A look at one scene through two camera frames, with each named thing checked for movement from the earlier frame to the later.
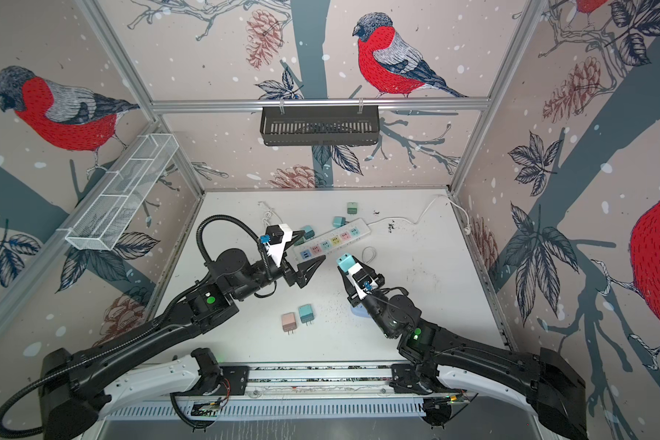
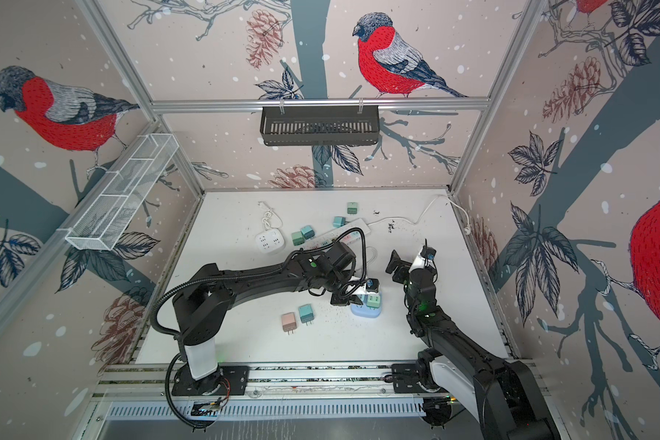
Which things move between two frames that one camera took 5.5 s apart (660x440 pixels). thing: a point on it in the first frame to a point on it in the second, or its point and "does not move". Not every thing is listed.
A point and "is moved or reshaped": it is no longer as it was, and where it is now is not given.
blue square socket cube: x=360 y=310 does not move
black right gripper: x=353 y=290 to x=396 y=263
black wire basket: x=320 y=126 does not move
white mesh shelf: x=110 y=212 does not move
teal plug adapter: x=309 y=232 does not move
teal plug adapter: x=346 y=261 is moved or reshaped
